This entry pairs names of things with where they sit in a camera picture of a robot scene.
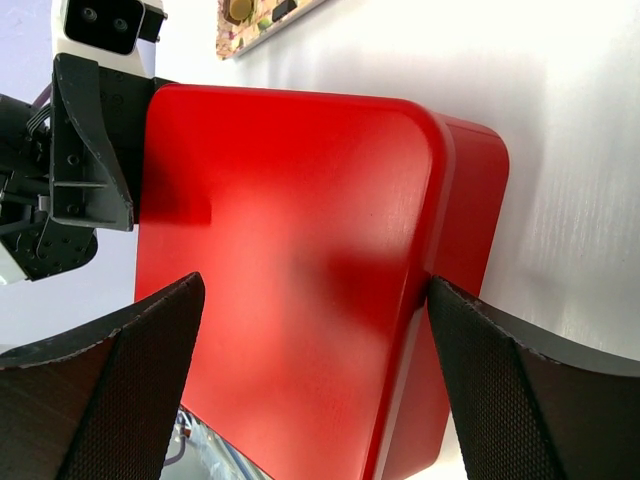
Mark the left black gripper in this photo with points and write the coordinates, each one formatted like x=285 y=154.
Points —
x=87 y=185

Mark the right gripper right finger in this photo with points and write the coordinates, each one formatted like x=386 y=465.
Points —
x=530 y=404

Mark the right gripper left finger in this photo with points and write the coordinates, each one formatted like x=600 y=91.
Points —
x=99 y=401

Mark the red tin lid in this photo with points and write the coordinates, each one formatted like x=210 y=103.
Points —
x=313 y=220

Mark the red chocolate box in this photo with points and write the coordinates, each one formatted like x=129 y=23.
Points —
x=418 y=407

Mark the floral tray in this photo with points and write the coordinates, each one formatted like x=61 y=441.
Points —
x=243 y=25

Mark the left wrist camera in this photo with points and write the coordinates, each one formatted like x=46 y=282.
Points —
x=120 y=35

